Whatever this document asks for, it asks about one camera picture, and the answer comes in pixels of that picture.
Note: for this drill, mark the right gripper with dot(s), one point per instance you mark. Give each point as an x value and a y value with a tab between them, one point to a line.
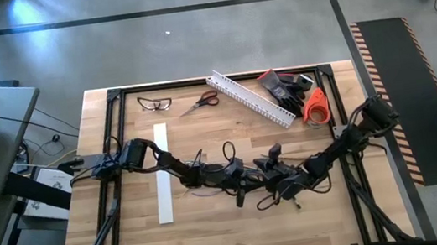
289	176

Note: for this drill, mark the black glove red cuff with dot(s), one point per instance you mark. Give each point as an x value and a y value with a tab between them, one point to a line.
277	89
293	87

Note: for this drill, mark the white printed cardboard box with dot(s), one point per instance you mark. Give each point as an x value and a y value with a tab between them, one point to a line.
46	179

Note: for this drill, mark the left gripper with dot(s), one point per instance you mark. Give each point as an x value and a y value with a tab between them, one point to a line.
240	179

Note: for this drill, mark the small black round object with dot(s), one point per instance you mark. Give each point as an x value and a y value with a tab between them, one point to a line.
55	138

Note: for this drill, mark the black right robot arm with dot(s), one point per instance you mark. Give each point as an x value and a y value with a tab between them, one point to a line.
340	144

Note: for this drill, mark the flat white plastic strip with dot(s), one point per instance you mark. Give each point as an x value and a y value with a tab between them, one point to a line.
166	205

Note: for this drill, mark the small black grey device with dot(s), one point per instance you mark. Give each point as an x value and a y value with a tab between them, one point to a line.
305	81

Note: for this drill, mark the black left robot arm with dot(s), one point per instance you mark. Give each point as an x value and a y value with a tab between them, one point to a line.
134	155

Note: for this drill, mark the black striped floor mat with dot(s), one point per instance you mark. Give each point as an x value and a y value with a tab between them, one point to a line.
418	100

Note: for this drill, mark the clear safety glasses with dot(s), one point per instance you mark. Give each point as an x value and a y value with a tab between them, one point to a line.
156	106

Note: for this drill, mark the black metal beam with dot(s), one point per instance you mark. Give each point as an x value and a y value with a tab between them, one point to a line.
37	190

